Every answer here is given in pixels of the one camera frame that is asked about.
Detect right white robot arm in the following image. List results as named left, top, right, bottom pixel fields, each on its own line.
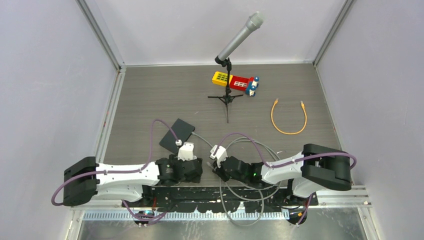
left=210, top=143, right=357, bottom=205

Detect grey handheld microphone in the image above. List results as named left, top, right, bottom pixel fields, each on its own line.
left=214, top=11, right=265, bottom=67

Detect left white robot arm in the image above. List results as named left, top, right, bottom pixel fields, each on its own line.
left=60, top=154, right=203, bottom=207

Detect slotted cable duct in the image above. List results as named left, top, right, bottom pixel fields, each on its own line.
left=82, top=209, right=290, bottom=221

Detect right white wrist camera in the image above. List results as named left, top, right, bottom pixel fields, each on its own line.
left=209, top=145, right=228, bottom=168

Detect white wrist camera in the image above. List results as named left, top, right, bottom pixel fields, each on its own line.
left=209, top=145, right=228, bottom=168
left=177, top=142, right=197, bottom=162

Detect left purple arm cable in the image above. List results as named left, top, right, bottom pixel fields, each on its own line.
left=50, top=119, right=183, bottom=226

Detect black network switch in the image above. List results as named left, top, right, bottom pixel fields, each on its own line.
left=159, top=118, right=196, bottom=155

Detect black microphone tripod stand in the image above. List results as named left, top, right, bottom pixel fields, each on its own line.
left=207, top=56, right=243, bottom=123

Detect yellow ethernet patch cable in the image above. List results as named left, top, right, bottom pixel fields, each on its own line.
left=270, top=98, right=308, bottom=136

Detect grey ethernet cable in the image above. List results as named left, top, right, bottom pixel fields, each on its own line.
left=190, top=131, right=282, bottom=228

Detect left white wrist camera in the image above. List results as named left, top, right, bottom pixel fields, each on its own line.
left=177, top=142, right=197, bottom=162

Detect colourful toy block vehicle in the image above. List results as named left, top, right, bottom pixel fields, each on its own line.
left=211, top=71, right=260, bottom=97

